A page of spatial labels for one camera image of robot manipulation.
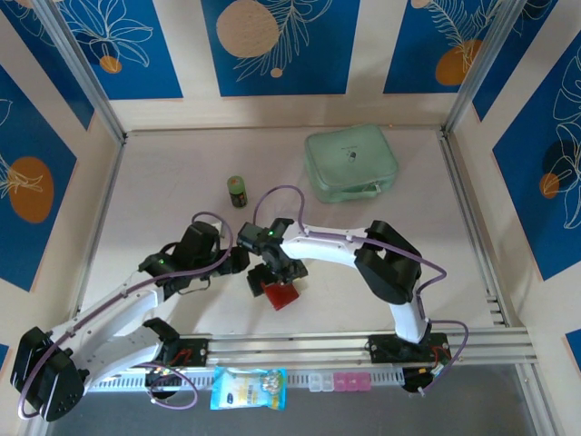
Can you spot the red leather card holder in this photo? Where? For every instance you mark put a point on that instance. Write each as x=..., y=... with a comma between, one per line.
x=282, y=296

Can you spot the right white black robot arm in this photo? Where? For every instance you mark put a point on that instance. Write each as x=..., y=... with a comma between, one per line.
x=327, y=250

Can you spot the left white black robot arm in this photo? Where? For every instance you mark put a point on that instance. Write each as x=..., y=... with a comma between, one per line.
x=113, y=305

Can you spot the small green bottle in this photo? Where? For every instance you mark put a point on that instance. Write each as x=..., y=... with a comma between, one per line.
x=237, y=193

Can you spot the blue snack bag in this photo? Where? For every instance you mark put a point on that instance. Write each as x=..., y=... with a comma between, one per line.
x=247, y=389

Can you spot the clear pill box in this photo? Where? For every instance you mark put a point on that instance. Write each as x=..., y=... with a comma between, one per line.
x=320, y=382

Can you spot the mint green zip pouch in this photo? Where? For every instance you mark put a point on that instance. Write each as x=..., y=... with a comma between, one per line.
x=349, y=163

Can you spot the pink pill box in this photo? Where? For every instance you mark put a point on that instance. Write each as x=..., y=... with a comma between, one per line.
x=351, y=381

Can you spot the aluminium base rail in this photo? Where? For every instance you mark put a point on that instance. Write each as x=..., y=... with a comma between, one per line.
x=295, y=347

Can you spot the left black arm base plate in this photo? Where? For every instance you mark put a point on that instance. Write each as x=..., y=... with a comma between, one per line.
x=195, y=352

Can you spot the aluminium side rail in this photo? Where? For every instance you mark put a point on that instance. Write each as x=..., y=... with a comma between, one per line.
x=472, y=227
x=103, y=213

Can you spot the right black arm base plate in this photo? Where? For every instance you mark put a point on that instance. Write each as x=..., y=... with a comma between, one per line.
x=381, y=349

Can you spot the aluminium frame post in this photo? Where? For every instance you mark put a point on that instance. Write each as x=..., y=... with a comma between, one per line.
x=480, y=68
x=83, y=68

